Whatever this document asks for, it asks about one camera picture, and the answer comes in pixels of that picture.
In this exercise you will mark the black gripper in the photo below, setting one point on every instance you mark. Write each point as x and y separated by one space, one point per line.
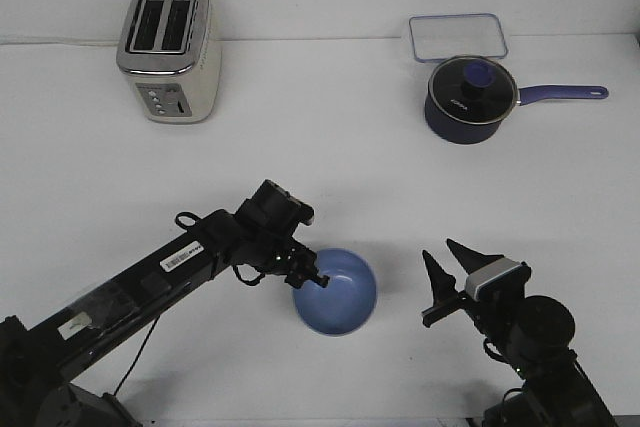
268 246
495 309

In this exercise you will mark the blue bowl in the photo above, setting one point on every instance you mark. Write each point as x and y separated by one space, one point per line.
348 300

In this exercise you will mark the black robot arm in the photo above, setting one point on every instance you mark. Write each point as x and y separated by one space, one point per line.
531 334
39 365

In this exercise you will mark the dark blue saucepan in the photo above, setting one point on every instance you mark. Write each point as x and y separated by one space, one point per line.
460 124

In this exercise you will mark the glass pot lid blue knob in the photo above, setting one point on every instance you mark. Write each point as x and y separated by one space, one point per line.
473 90

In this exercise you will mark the clear plastic food container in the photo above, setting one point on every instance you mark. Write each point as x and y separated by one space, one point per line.
434 38

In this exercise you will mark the silver two-slot toaster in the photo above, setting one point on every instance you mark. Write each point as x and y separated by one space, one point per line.
170 55

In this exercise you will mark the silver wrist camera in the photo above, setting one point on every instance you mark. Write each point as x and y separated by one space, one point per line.
479 280
299 211

